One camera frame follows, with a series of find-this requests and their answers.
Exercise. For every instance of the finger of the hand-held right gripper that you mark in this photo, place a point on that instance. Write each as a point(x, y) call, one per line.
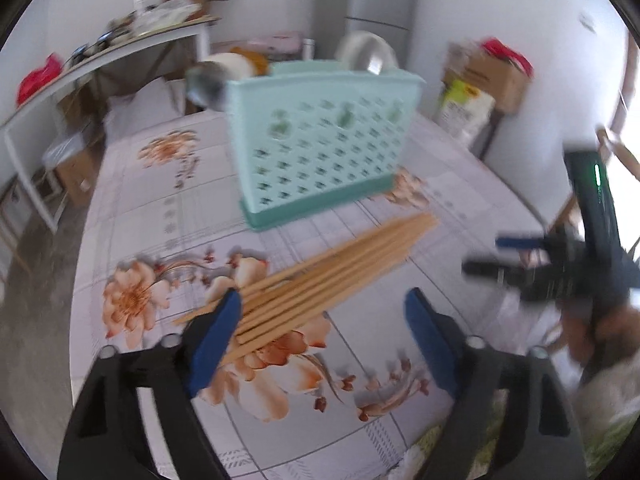
point(520, 243)
point(487, 267)

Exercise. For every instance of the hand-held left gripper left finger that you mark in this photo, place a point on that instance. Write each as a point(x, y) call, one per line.
point(217, 340)

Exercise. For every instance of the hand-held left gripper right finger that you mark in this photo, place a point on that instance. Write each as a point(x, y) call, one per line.
point(425, 340)

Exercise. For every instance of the bundle of wooden chopsticks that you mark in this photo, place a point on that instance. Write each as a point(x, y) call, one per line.
point(320, 280)

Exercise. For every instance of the teal plastic utensil holder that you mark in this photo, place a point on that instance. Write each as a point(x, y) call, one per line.
point(320, 175)

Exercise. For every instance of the white plastic ladle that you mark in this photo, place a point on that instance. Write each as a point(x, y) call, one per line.
point(356, 45)

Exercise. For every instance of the person's right hand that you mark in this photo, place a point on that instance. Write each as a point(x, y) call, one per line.
point(610, 332)

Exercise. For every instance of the light wooden chair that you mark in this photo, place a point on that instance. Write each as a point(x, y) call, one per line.
point(620, 155)

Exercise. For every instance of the floral tablecloth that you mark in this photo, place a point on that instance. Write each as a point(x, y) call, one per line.
point(150, 210)

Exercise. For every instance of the white green rice bag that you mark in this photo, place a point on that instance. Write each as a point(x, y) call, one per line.
point(462, 105)

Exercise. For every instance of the large cardboard box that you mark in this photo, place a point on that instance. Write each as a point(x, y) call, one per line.
point(495, 80)

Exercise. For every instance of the red cloth bag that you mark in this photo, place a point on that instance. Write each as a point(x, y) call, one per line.
point(505, 53)

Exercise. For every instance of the white plastic sack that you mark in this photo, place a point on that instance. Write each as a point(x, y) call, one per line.
point(140, 102)

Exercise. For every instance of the grey refrigerator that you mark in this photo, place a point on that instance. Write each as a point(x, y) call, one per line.
point(380, 0)

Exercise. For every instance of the yellow plastic bag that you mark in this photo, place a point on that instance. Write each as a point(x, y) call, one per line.
point(254, 60)

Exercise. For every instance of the pink flat box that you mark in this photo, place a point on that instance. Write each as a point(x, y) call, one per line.
point(280, 43)

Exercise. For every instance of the white table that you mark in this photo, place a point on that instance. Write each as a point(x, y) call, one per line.
point(125, 47)

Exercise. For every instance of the red plastic bag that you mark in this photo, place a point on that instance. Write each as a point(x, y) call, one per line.
point(40, 77)

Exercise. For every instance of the white plastic bag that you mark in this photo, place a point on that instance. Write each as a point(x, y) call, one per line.
point(160, 16)

